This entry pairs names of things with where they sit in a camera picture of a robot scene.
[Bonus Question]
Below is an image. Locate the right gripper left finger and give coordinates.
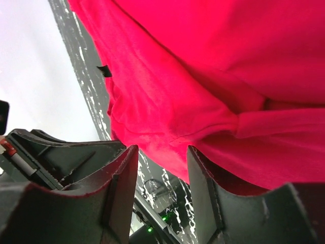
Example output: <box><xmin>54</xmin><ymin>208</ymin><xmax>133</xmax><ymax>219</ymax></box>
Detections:
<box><xmin>1</xmin><ymin>146</ymin><xmax>138</xmax><ymax>243</ymax></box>

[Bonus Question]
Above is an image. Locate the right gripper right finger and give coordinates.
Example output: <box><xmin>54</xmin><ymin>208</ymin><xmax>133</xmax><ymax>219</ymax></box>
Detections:
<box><xmin>187</xmin><ymin>146</ymin><xmax>324</xmax><ymax>243</ymax></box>

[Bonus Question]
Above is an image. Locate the crimson red polo shirt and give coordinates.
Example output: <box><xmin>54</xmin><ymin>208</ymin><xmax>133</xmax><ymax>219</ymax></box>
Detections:
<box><xmin>69</xmin><ymin>1</ymin><xmax>324</xmax><ymax>189</ymax></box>

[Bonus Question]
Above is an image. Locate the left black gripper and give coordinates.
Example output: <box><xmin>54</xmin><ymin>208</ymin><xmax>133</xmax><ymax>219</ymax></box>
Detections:
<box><xmin>1</xmin><ymin>100</ymin><xmax>126</xmax><ymax>190</ymax></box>

